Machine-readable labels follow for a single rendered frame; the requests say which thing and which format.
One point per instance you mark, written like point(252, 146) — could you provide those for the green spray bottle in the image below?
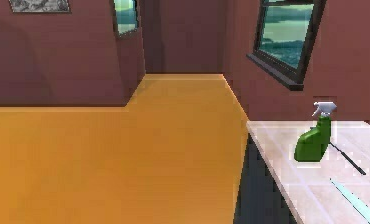
point(312, 143)

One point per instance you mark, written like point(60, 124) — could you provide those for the dark framed window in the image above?
point(284, 36)
point(126, 16)

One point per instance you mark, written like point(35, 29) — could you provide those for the thin teal strip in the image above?
point(354, 201)

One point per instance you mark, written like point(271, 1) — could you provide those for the pale tiled counter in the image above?
point(319, 186)

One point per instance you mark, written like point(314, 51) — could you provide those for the grey framed picture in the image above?
point(39, 5)

